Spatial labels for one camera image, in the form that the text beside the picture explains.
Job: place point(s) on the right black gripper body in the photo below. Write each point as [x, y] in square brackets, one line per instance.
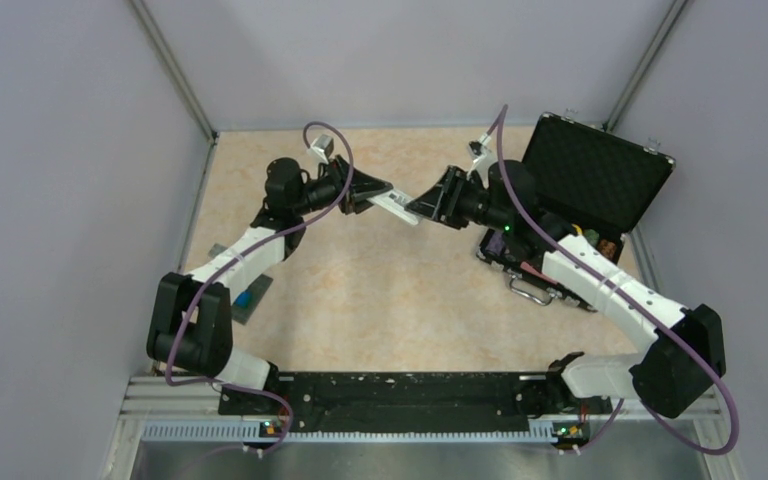
[461, 210]

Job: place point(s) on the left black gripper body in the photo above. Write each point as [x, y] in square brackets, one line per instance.
[340, 177]

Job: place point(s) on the white remote control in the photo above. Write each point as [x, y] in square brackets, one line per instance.
[394, 202]

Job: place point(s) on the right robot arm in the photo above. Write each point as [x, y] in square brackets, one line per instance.
[679, 351]

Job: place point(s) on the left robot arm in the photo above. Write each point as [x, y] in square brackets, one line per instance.
[191, 323]

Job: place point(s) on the black aluminium case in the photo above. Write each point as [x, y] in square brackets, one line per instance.
[600, 183]

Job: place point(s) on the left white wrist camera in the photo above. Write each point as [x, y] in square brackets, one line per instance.
[321, 149]

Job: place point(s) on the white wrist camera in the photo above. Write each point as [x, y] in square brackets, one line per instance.
[321, 149]
[482, 157]

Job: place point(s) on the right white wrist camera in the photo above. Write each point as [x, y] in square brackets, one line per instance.
[482, 157]

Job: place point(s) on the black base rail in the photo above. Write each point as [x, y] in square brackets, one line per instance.
[525, 406]

